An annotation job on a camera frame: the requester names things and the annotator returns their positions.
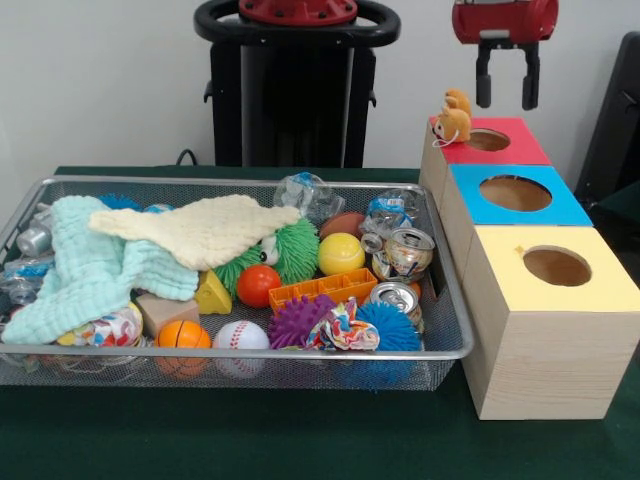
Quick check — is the blue fuzzy ball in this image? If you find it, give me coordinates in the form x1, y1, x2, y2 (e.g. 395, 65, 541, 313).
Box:
355, 299, 425, 386

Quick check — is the mint green waffle cloth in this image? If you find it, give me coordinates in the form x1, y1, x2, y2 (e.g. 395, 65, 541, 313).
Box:
2, 195, 201, 345

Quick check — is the red ball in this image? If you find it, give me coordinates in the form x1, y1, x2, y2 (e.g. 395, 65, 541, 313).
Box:
236, 264, 283, 309

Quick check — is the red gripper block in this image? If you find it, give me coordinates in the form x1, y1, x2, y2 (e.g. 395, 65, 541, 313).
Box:
451, 0, 560, 112

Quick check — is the silver mesh bin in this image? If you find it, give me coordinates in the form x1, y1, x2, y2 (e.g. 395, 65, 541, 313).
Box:
0, 174, 476, 389

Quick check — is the wooden three-hole box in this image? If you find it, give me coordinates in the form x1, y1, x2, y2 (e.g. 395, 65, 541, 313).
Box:
418, 116, 640, 421

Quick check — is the yellow ball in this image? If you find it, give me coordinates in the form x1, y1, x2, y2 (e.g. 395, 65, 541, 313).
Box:
318, 232, 367, 277

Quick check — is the purple spiky ball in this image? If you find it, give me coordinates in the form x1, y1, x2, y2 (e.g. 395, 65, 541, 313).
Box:
268, 294, 337, 350

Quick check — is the orange toy basketball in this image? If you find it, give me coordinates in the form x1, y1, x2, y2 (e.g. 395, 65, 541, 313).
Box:
153, 319, 212, 376

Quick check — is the orange toy brick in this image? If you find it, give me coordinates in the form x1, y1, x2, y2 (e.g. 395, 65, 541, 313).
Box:
268, 267, 379, 315

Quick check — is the white toy baseball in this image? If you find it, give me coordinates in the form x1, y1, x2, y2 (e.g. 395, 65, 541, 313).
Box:
212, 319, 271, 376

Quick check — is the dark green tablecloth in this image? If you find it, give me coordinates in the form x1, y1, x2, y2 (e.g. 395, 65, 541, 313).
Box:
597, 187, 640, 236
0, 164, 640, 480

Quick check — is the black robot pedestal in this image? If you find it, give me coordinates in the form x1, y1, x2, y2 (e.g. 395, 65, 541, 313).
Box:
193, 0, 401, 169

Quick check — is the brown plush bear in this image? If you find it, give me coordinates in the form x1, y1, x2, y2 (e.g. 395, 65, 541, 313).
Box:
431, 88, 474, 149

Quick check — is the cream waffle cloth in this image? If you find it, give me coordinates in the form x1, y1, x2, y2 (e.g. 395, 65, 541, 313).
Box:
87, 193, 302, 270

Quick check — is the black chair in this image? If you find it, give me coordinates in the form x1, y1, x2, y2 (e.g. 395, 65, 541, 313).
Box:
574, 32, 640, 201

